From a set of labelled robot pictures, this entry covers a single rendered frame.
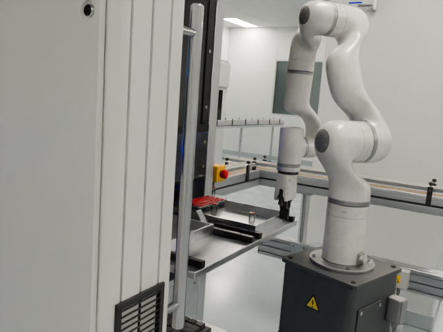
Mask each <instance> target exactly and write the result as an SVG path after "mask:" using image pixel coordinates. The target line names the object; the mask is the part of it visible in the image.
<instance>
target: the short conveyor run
mask: <svg viewBox="0 0 443 332"><path fill-rule="evenodd" d="M225 160H226V162H225V170H228V172H229V175H228V177H227V178H226V179H225V180H224V181H221V182H212V186H214V187H216V189H215V191H216V193H215V194H217V195H220V196H224V195H227V194H230V193H234V192H238V191H240V190H244V189H248V188H252V187H254V186H259V182H260V170H250V167H255V166H256V163H251V162H250V161H247V165H246V161H245V162H240V163H234V164H229V162H227V161H228V160H229V158H228V157H227V158H226V159H225ZM250 163H251V164H250Z"/></svg>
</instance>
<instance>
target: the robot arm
mask: <svg viewBox="0 0 443 332"><path fill-rule="evenodd" d="M298 25H299V28H298V29H297V31H296V32H295V33H294V35H293V37H292V40H291V46H290V51H289V61H288V67H287V77H286V83H285V95H284V101H283V105H284V108H285V110H286V111H288V112H290V113H292V114H295V115H298V116H300V118H302V120H303V121H304V123H305V129H306V131H305V137H304V136H303V135H304V129H303V128H300V127H296V126H282V127H281V128H280V139H279V147H278V162H277V170H279V171H278V176H277V179H276V187H275V192H274V199H275V200H279V201H278V205H280V216H279V218H280V219H285V220H288V219H289V210H290V209H289V208H290V206H291V202H292V200H293V199H294V198H295V197H296V191H297V175H298V174H299V173H298V172H300V170H301V159H302V158H303V157H304V158H310V157H315V156H317V158H318V159H319V161H320V163H321V164H322V166H323V168H324V170H325V172H326V174H327V176H328V182H329V190H328V202H327V208H326V220H325V228H324V239H323V246H322V249H319V250H315V251H313V252H311V253H310V261H311V262H312V263H313V264H314V265H317V266H318V267H321V268H322V269H326V270H328V271H333V272H336V273H344V274H351V275H360V274H366V273H370V272H372V271H373V270H374V267H375V264H374V262H373V260H372V259H370V258H368V257H367V256H366V255H365V254H364V249H365V239H366V233H367V223H368V216H369V206H370V193H371V191H370V185H369V183H368V182H367V181H366V180H364V179H362V178H361V177H358V176H357V175H356V174H355V172H354V171H353V168H352V163H374V162H378V161H381V160H382V159H384V158H385V157H386V156H387V155H388V154H389V152H390V150H391V147H392V136H391V133H390V130H389V128H388V125H387V124H386V122H385V120H384V118H383V117H382V115H381V114H380V112H379V111H378V109H377V108H376V106H375V105H374V103H373V102H372V100H371V99H370V97H369V96H368V94H367V92H366V90H365V87H364V84H363V78H362V74H361V67H360V62H359V52H360V49H361V46H362V44H363V42H364V40H365V39H366V37H367V35H368V33H369V20H368V18H367V16H366V14H365V13H364V12H363V11H362V10H361V9H359V8H357V7H352V6H349V5H344V4H339V3H333V2H329V1H323V0H314V1H309V2H307V3H305V4H304V5H303V6H302V7H301V9H300V11H299V15H298ZM321 36H327V37H332V38H335V39H336V41H337V43H338V46H337V47H336V48H335V49H334V50H333V52H331V54H330V55H329V56H328V58H327V60H326V76H327V81H328V87H329V90H330V93H331V95H332V98H333V100H334V101H335V103H336V104H337V105H338V107H339V108H340V109H341V110H342V111H343V112H344V113H345V114H346V115H347V117H348V118H349V120H350V121H330V122H327V123H325V124H323V125H321V122H320V119H319V118H318V115H317V114H316V113H315V112H314V110H313V109H312V107H311V106H310V102H309V101H310V92H311V87H312V79H313V74H314V64H315V59H316V52H317V49H318V48H319V46H320V43H321Z"/></svg>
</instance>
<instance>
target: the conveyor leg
mask: <svg viewBox="0 0 443 332"><path fill-rule="evenodd" d="M296 193H298V194H302V195H301V208H300V216H299V228H298V235H297V242H300V243H305V242H306V239H307V227H308V220H309V208H310V196H312V195H313V194H307V193H304V192H296Z"/></svg>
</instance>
